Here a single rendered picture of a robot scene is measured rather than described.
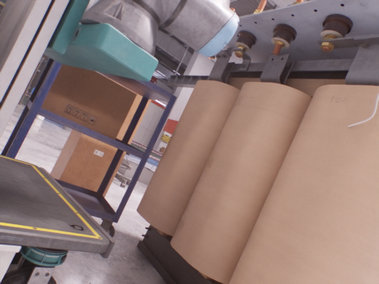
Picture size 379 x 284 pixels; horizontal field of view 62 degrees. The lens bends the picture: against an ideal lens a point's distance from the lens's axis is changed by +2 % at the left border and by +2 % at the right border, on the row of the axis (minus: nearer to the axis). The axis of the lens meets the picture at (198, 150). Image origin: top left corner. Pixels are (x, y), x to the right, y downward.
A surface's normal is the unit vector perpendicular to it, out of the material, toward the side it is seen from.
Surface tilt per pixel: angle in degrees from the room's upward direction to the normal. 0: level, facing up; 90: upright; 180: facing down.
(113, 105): 90
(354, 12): 180
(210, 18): 97
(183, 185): 90
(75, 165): 90
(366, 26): 180
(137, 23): 70
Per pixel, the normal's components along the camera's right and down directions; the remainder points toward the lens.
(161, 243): -0.73, -0.37
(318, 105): -0.84, -0.41
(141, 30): 0.74, -0.07
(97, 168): 0.54, 0.21
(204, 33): 0.04, 0.74
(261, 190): 0.17, 0.03
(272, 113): -0.35, -0.22
